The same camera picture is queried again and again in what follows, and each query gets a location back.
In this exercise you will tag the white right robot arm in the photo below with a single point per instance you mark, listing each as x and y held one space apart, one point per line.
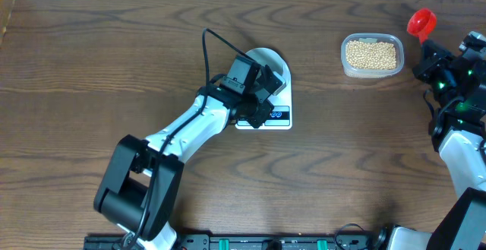
458 134

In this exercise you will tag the clear container of soybeans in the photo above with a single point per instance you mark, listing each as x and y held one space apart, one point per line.
372 55

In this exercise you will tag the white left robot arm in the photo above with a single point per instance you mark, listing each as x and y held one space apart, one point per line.
141 182

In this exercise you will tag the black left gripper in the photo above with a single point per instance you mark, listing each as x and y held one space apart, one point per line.
263 111

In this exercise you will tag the red plastic measuring scoop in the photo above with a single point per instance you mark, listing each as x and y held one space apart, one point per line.
421 24

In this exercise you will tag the grey round bowl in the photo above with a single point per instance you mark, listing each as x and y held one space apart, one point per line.
266 56

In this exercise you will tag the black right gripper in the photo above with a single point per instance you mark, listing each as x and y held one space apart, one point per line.
427 64

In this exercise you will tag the white digital kitchen scale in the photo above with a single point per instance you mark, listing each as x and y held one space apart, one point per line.
281 116

